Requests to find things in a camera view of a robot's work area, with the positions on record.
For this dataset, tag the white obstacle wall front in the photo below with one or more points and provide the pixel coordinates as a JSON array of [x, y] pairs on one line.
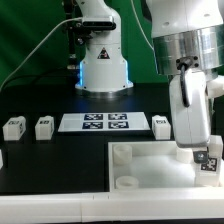
[[168, 204]]

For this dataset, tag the white sheet with tags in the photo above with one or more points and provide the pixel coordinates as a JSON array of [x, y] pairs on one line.
[[114, 121]]

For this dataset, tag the white square tabletop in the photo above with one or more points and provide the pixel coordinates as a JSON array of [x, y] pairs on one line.
[[152, 164]]

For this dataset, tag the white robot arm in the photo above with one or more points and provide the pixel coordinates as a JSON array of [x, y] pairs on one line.
[[188, 44]]

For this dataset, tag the green backdrop curtain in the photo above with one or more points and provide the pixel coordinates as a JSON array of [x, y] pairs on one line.
[[33, 49]]

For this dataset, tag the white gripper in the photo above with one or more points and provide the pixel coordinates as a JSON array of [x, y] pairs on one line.
[[191, 95]]

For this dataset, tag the white block left edge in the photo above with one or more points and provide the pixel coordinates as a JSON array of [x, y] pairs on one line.
[[1, 159]]

